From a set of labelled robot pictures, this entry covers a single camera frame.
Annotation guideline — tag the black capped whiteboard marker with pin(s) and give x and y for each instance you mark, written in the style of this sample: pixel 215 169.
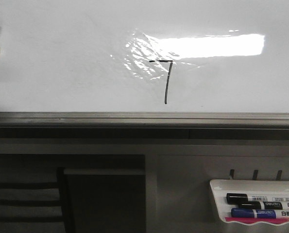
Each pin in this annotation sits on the black capped whiteboard marker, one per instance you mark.
pixel 235 198

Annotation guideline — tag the blue capped whiteboard marker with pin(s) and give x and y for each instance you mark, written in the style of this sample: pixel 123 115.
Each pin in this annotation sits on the blue capped whiteboard marker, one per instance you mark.
pixel 257 213

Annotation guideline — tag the black chair backrest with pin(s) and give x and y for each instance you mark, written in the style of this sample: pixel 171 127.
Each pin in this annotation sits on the black chair backrest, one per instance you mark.
pixel 36 201

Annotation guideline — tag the white plastic marker tray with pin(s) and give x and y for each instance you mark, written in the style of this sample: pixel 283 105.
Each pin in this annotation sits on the white plastic marker tray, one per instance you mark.
pixel 257 189

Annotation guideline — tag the white whiteboard with metal frame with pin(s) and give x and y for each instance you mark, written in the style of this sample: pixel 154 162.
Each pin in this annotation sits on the white whiteboard with metal frame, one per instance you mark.
pixel 144 63

